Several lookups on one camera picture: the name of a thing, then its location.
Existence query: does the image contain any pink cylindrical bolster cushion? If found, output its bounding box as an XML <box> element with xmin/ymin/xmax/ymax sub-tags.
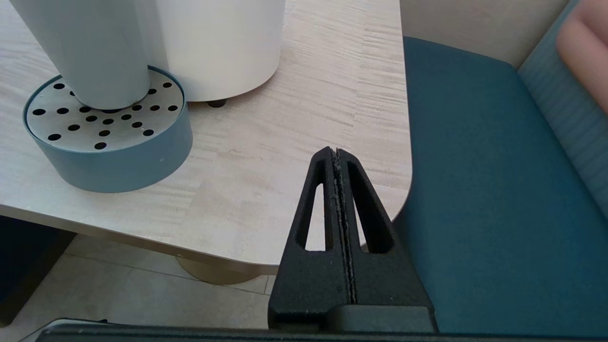
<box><xmin>556</xmin><ymin>0</ymin><xmax>608</xmax><ymax>114</ymax></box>

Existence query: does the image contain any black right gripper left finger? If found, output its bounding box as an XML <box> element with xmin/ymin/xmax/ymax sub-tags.
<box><xmin>268</xmin><ymin>146</ymin><xmax>356</xmax><ymax>331</ymax></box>

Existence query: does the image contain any tea-filled drink dispenser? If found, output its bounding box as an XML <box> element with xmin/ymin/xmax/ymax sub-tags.
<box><xmin>135</xmin><ymin>0</ymin><xmax>286</xmax><ymax>108</ymax></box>

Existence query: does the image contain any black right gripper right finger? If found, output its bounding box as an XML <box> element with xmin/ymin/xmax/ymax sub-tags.
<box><xmin>335</xmin><ymin>148</ymin><xmax>434</xmax><ymax>309</ymax></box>

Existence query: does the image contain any blue-grey ribbed booth sofa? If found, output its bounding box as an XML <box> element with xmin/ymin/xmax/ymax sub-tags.
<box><xmin>518</xmin><ymin>0</ymin><xmax>608</xmax><ymax>219</ymax></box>

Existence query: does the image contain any grey perforated drip tray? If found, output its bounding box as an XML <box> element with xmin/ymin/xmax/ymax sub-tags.
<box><xmin>23</xmin><ymin>66</ymin><xmax>193</xmax><ymax>193</ymax></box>

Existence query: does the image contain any navy seat cushion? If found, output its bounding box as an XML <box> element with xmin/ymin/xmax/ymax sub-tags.
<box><xmin>0</xmin><ymin>216</ymin><xmax>76</xmax><ymax>326</ymax></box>
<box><xmin>392</xmin><ymin>37</ymin><xmax>608</xmax><ymax>335</ymax></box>

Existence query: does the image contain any grey plastic cup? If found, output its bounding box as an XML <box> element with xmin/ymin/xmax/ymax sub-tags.
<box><xmin>9</xmin><ymin>0</ymin><xmax>152</xmax><ymax>111</ymax></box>

